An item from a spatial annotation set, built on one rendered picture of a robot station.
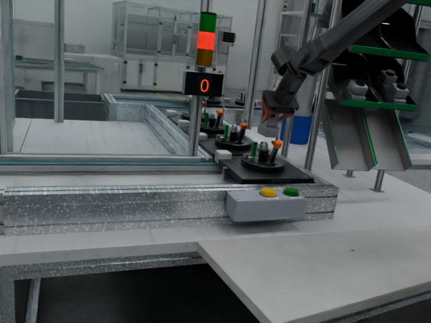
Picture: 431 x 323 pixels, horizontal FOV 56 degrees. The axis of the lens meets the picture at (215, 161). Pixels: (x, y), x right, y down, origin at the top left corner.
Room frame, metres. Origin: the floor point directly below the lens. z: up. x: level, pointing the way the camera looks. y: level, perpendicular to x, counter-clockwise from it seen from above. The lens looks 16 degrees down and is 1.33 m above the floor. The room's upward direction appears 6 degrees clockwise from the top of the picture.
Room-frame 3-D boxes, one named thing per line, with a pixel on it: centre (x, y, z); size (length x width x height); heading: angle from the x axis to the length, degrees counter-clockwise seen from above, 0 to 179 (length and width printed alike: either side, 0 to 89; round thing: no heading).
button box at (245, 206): (1.02, -0.15, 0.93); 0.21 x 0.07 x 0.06; 111
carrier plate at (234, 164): (1.25, -0.15, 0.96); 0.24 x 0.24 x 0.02; 21
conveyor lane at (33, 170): (1.16, 0.14, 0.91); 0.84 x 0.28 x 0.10; 111
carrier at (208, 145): (1.49, -0.06, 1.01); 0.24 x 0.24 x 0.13; 21
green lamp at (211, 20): (1.29, 0.07, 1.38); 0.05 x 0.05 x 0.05
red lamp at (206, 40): (1.29, 0.07, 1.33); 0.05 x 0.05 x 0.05
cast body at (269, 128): (1.27, -0.15, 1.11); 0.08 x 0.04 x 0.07; 21
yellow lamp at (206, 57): (1.29, 0.07, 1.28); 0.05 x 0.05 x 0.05
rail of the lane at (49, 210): (1.01, 0.05, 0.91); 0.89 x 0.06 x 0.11; 111
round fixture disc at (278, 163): (1.25, -0.15, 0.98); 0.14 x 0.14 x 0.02
